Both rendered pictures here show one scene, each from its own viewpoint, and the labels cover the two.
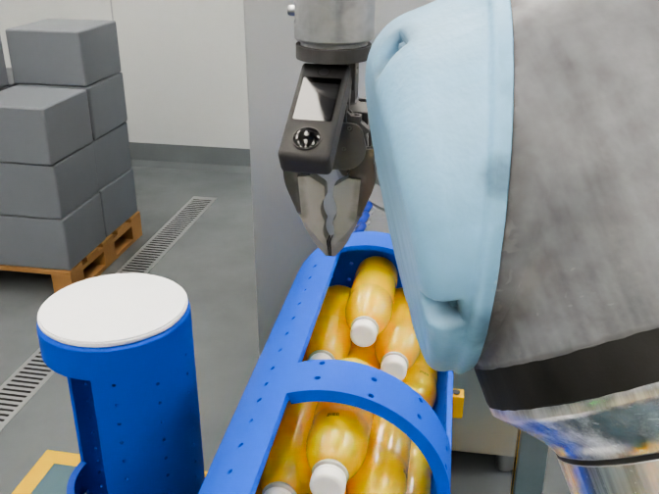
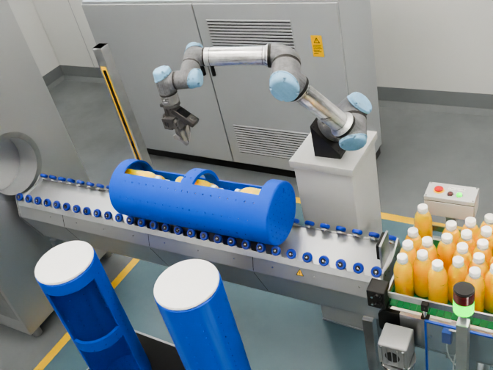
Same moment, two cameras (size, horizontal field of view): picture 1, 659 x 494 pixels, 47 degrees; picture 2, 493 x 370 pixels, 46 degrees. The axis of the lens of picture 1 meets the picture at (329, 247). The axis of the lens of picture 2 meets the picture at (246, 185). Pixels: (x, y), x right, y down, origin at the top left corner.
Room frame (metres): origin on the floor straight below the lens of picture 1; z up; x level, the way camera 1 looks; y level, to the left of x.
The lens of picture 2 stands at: (-0.46, 1.85, 2.68)
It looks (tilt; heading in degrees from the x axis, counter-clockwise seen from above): 36 degrees down; 297
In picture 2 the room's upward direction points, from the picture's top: 15 degrees counter-clockwise
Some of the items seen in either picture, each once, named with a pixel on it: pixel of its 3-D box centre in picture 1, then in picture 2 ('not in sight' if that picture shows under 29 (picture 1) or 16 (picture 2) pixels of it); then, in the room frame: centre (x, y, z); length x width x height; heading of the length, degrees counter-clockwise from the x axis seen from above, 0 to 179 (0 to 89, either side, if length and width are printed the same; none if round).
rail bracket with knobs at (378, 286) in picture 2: not in sight; (378, 294); (-0.13, 0.34, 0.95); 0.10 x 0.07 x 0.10; 81
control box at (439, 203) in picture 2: not in sight; (451, 200); (-0.36, -0.12, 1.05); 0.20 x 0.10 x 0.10; 171
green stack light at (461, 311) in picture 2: not in sight; (463, 304); (-0.44, 0.55, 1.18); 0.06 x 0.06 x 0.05
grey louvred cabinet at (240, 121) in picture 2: not in sight; (232, 78); (1.35, -1.90, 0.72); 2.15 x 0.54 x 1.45; 169
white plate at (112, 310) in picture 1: (114, 307); (64, 261); (1.28, 0.41, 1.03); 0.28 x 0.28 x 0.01
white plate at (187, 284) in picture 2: not in sight; (186, 283); (0.63, 0.46, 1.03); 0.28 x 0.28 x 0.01
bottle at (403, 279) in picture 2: not in sight; (403, 277); (-0.21, 0.28, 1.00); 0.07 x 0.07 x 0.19
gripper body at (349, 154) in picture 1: (334, 105); (174, 114); (0.74, 0.00, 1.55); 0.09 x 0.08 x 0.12; 171
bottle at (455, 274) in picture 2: not in sight; (458, 280); (-0.41, 0.28, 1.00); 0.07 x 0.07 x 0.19
